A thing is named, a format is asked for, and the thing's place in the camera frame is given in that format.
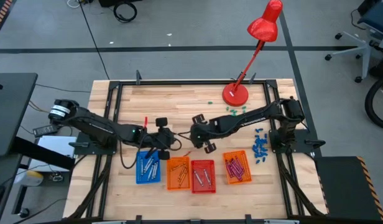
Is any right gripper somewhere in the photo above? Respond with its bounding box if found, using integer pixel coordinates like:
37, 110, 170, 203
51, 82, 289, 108
190, 113, 218, 154

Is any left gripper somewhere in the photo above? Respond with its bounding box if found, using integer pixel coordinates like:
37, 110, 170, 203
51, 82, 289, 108
146, 117, 177, 161

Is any orange plastic basket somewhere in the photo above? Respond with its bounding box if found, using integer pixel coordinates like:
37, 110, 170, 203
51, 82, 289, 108
223, 150, 253, 185
166, 156, 192, 191

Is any red plastic basket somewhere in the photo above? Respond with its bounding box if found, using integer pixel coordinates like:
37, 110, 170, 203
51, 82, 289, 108
190, 159, 216, 194

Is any blue plastic basket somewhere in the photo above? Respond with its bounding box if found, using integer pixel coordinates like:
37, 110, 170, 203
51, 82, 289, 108
136, 150, 162, 185

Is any red desk lamp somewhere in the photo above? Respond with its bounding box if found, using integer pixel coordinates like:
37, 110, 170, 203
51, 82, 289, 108
221, 0, 284, 108

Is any white flat box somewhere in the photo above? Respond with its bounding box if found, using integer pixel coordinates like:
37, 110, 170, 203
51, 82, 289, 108
28, 135, 77, 172

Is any black power adapter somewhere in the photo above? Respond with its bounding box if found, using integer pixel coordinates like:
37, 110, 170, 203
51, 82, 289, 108
32, 124, 60, 138

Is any white yellow device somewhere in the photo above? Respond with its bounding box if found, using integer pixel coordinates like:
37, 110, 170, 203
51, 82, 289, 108
14, 170, 44, 187

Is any black equipment case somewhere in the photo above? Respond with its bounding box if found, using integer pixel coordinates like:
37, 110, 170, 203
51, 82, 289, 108
98, 0, 142, 7

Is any black desk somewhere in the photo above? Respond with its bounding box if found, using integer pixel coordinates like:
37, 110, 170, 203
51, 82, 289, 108
0, 72, 76, 190

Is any white blue office chair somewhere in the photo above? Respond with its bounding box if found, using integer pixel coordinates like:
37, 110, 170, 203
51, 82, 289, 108
324, 0, 383, 84

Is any black floor cable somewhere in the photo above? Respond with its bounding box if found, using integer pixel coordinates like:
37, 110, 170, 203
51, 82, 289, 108
78, 0, 111, 81

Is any coiled black cable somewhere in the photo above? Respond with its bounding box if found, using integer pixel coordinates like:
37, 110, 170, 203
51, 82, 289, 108
113, 1, 138, 24

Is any black hose loop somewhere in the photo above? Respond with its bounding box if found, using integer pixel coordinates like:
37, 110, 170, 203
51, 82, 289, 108
364, 52, 383, 131

